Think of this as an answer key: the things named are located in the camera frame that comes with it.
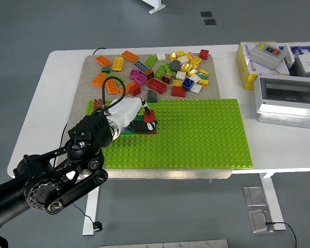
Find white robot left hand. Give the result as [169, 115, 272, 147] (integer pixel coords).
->
[104, 96, 159, 134]

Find orange long toy brick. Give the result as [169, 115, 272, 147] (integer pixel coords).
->
[95, 55, 112, 68]
[104, 77, 119, 95]
[121, 50, 140, 63]
[118, 81, 136, 97]

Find light green long toy brick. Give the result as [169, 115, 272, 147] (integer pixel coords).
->
[144, 54, 158, 68]
[105, 72, 125, 86]
[153, 64, 167, 80]
[163, 62, 176, 77]

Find dark grey slope brick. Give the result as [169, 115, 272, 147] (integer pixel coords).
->
[147, 89, 158, 103]
[168, 59, 181, 72]

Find orange wide toy brick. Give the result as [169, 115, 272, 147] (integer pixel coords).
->
[91, 71, 109, 88]

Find red long toy brick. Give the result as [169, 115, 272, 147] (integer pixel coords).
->
[147, 77, 168, 95]

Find yellow long toy brick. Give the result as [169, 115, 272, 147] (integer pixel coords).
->
[112, 56, 125, 72]

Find grey long toy brick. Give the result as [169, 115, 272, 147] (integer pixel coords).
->
[132, 59, 150, 73]

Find red wide toy brick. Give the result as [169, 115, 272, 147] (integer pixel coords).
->
[170, 85, 187, 98]

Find blue square toy brick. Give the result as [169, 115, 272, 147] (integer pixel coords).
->
[182, 77, 196, 91]

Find green studded baseplate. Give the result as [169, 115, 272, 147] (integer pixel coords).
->
[85, 98, 253, 169]

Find grey-brown table mat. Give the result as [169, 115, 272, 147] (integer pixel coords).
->
[57, 53, 233, 180]

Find white table leg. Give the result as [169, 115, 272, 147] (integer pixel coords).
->
[82, 179, 101, 236]
[258, 172, 287, 231]

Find white furniture foot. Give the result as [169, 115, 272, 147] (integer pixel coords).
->
[142, 0, 166, 14]

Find yellow cardboard box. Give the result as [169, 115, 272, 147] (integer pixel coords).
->
[235, 41, 291, 90]

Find long metal floor plate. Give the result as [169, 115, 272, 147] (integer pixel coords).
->
[99, 239, 229, 248]

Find small metal floor plate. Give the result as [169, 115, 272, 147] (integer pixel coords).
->
[242, 186, 267, 207]
[247, 209, 274, 234]

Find grey distribution box clear lid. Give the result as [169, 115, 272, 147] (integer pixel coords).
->
[253, 73, 310, 130]

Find white plastic housing part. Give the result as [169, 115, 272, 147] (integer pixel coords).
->
[284, 43, 300, 69]

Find blue plastic crate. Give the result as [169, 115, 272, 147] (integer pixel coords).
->
[278, 45, 310, 56]

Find black power cord with plug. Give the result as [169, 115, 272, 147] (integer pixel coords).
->
[59, 121, 106, 233]

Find grey push-button switch box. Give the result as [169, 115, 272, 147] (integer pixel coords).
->
[250, 42, 286, 71]

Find black floor cable with plug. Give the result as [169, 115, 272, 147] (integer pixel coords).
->
[265, 221, 298, 248]

